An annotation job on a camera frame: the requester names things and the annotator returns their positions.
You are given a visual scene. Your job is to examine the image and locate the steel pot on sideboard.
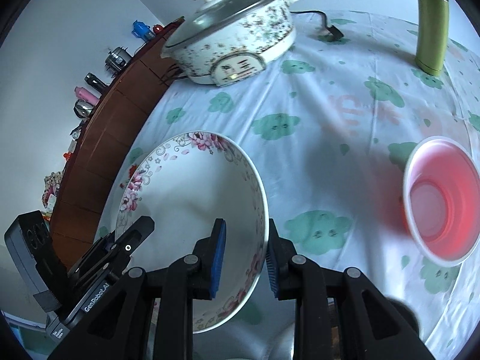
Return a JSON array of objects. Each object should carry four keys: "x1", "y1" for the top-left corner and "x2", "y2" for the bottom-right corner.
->
[{"x1": 105, "y1": 46, "x2": 132, "y2": 75}]

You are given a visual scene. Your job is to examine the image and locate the green thermos bottle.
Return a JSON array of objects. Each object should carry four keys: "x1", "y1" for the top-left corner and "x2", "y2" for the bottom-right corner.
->
[{"x1": 415, "y1": 0, "x2": 449, "y2": 77}]

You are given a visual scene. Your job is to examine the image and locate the steel electric kettle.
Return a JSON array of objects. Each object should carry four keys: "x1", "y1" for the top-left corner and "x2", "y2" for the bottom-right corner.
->
[{"x1": 73, "y1": 99, "x2": 95, "y2": 119}]

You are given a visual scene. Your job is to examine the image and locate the black thermos flask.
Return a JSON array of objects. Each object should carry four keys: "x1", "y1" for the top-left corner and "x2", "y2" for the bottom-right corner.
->
[{"x1": 84, "y1": 72, "x2": 108, "y2": 94}]

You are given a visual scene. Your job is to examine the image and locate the stainless steel bowl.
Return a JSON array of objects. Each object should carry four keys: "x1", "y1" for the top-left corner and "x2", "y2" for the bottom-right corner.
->
[{"x1": 193, "y1": 322, "x2": 295, "y2": 359}]

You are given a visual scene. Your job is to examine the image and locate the pink thermos bottle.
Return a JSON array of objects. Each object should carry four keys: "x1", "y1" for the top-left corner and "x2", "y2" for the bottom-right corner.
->
[{"x1": 74, "y1": 87, "x2": 99, "y2": 106}]

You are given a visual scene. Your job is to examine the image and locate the brown wooden sideboard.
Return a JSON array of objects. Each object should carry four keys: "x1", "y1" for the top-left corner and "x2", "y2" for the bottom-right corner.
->
[{"x1": 49, "y1": 19, "x2": 183, "y2": 267}]

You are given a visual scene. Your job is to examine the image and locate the blue thermos jug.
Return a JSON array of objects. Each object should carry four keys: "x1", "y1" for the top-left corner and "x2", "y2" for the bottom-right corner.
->
[{"x1": 132, "y1": 20, "x2": 155, "y2": 42}]

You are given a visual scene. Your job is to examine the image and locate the cloud patterned tablecloth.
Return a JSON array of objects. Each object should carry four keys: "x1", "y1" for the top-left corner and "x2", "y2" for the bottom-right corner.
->
[{"x1": 97, "y1": 10, "x2": 479, "y2": 359}]

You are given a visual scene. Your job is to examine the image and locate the pink plastic bowl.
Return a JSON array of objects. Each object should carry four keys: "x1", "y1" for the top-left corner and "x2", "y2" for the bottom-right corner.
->
[{"x1": 402, "y1": 136, "x2": 479, "y2": 267}]

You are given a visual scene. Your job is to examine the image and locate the small red object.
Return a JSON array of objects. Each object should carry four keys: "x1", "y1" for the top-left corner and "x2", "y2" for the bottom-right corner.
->
[{"x1": 153, "y1": 24, "x2": 163, "y2": 34}]

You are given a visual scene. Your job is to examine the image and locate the speckled electric cooking pot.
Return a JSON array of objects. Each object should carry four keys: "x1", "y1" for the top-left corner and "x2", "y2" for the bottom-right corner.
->
[{"x1": 161, "y1": 0, "x2": 298, "y2": 87}]

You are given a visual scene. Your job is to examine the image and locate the pink flower white bowl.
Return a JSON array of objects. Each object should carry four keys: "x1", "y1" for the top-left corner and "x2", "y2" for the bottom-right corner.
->
[{"x1": 115, "y1": 131, "x2": 269, "y2": 333}]

